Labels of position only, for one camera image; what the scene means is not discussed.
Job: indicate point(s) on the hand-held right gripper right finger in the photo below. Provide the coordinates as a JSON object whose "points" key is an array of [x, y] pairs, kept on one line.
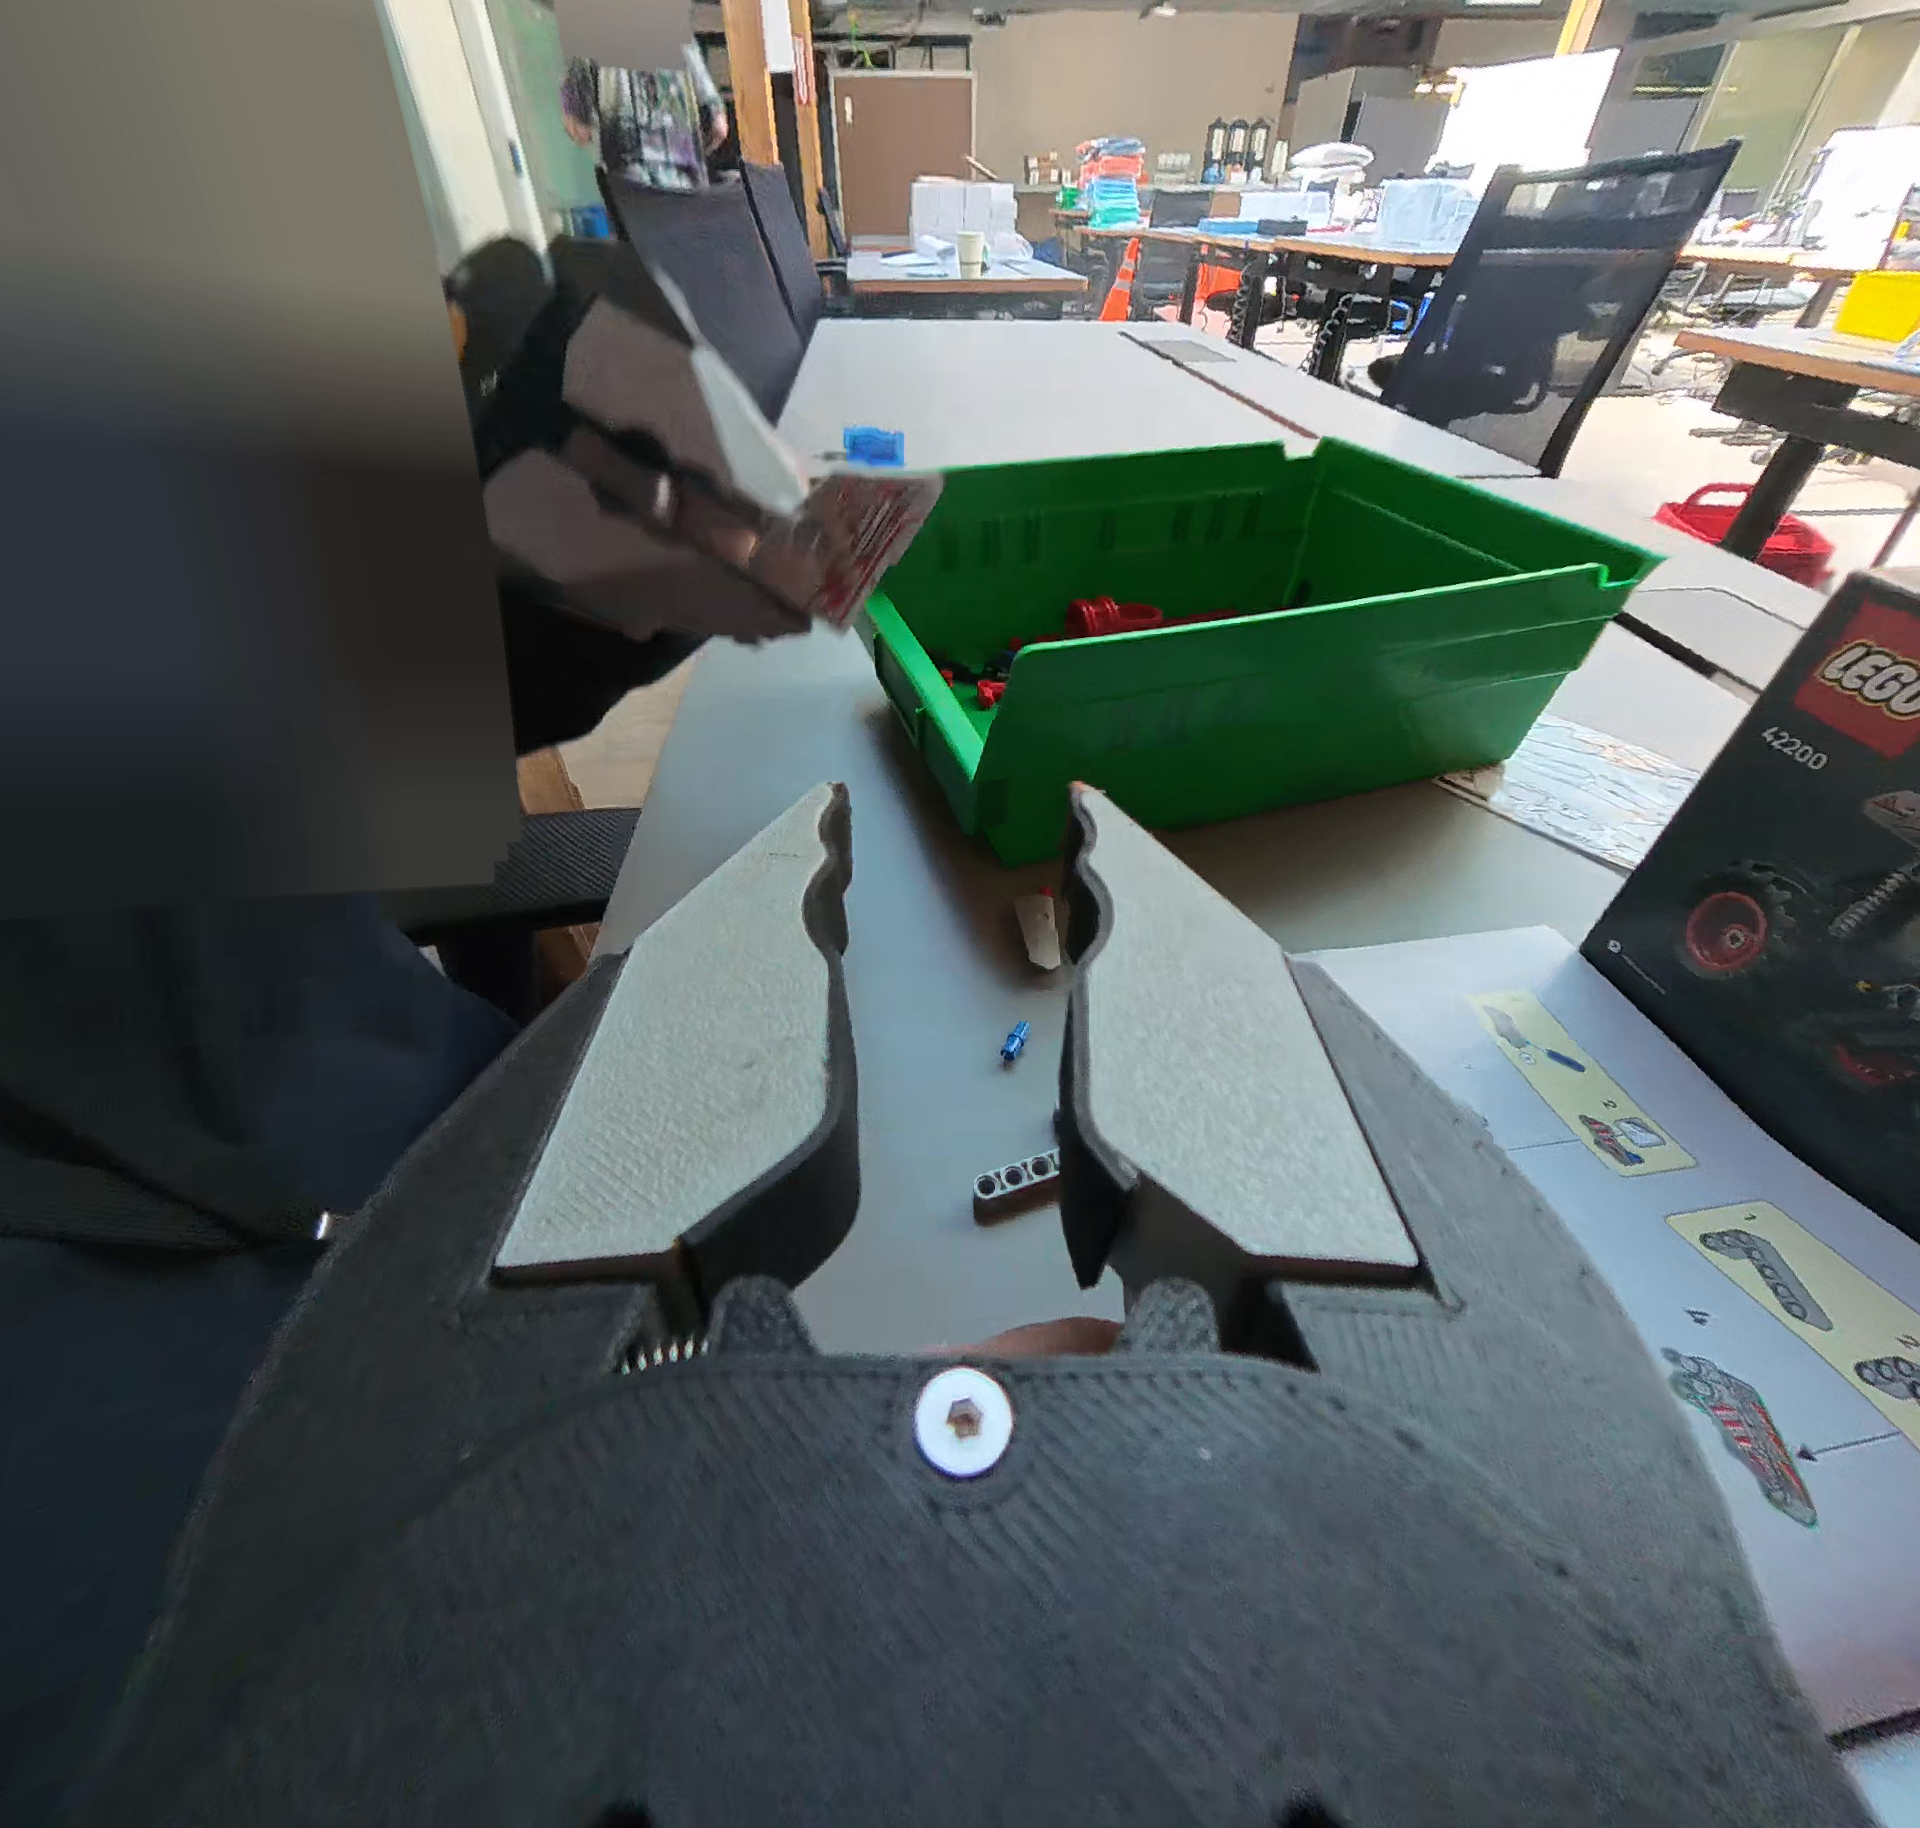
{"points": [[1213, 1094]]}

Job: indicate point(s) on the clear plastic sheet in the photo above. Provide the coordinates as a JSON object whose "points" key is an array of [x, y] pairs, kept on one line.
{"points": [[1591, 788]]}

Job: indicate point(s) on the white paper cup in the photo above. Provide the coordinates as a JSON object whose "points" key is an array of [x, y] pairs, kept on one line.
{"points": [[972, 254]]}

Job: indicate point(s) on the dark grey lego beam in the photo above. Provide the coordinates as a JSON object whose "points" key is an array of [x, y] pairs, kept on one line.
{"points": [[1018, 1177]]}

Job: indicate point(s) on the wooden background desk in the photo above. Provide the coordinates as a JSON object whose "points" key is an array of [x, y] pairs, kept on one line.
{"points": [[992, 285]]}

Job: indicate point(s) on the stack of white boxes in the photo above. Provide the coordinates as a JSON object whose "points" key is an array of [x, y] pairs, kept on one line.
{"points": [[965, 208]]}

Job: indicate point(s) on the red plastic basket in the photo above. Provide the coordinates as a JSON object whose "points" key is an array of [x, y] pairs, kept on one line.
{"points": [[1740, 523]]}

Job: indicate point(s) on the blue lego pin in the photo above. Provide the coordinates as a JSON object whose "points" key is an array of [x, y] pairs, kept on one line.
{"points": [[1014, 1044]]}

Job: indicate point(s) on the orange traffic cone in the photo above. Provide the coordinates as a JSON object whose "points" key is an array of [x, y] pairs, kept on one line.
{"points": [[1122, 287]]}

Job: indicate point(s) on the small plastic bag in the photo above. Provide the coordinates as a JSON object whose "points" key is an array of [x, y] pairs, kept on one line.
{"points": [[872, 536]]}

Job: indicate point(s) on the yellow plastic bin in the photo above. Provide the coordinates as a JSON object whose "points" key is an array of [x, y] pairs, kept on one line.
{"points": [[1880, 304]]}

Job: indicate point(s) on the small tan lego piece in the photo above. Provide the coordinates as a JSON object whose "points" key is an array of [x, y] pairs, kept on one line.
{"points": [[1038, 933]]}

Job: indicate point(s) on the black mesh office chair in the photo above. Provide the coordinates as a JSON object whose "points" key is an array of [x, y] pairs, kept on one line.
{"points": [[705, 285], [788, 238], [1560, 300]]}

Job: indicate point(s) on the lego instruction booklet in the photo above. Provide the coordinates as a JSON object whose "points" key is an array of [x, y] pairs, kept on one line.
{"points": [[1576, 1111]]}

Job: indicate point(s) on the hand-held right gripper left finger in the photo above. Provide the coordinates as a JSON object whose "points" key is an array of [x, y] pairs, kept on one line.
{"points": [[705, 1064]]}

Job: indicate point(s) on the wooden support post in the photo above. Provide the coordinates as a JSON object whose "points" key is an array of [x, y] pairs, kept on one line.
{"points": [[745, 44]]}

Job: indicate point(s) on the black lego set box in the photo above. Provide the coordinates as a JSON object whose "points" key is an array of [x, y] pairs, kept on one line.
{"points": [[1785, 960]]}

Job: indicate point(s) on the person's dark jacket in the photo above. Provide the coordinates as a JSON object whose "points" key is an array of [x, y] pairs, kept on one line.
{"points": [[153, 1258]]}

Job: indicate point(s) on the small blue block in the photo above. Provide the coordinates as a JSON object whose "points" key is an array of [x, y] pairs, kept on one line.
{"points": [[874, 444]]}

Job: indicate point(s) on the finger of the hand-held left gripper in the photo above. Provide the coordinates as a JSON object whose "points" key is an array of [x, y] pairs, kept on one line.
{"points": [[660, 374], [616, 536]]}

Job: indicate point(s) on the brown door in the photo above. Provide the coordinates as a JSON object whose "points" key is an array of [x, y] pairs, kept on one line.
{"points": [[902, 155]]}

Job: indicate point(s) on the red lego wheel hub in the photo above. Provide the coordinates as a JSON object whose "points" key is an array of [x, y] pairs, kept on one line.
{"points": [[1116, 617]]}

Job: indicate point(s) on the green plastic bin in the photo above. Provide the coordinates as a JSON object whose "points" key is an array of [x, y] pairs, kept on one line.
{"points": [[1274, 719]]}

